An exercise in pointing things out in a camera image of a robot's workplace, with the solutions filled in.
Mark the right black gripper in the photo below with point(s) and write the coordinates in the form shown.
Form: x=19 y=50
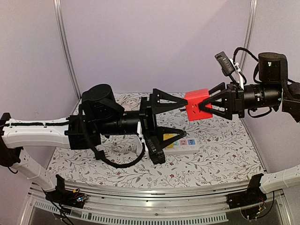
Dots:
x=234 y=100

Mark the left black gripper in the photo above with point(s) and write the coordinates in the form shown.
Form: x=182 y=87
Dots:
x=146 y=115

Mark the yellow cube socket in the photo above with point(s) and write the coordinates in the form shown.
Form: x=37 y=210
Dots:
x=166 y=137

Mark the white power strip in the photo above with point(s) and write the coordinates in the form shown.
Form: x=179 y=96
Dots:
x=182 y=146

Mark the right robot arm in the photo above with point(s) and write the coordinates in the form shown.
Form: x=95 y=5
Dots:
x=273 y=90

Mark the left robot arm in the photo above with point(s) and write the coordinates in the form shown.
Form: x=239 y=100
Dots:
x=98 y=115

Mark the floral table mat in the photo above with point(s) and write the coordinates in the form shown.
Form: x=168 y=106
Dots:
x=226 y=154

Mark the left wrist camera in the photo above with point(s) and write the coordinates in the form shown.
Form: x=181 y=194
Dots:
x=156 y=152

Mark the right aluminium post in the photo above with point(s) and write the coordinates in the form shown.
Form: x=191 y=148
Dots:
x=250 y=23

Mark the aluminium post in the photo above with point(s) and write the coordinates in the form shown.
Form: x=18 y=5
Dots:
x=250 y=23
x=65 y=47

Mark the aluminium front rail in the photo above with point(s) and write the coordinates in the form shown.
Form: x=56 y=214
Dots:
x=172 y=206

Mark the left aluminium post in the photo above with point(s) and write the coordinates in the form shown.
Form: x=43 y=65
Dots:
x=65 y=47

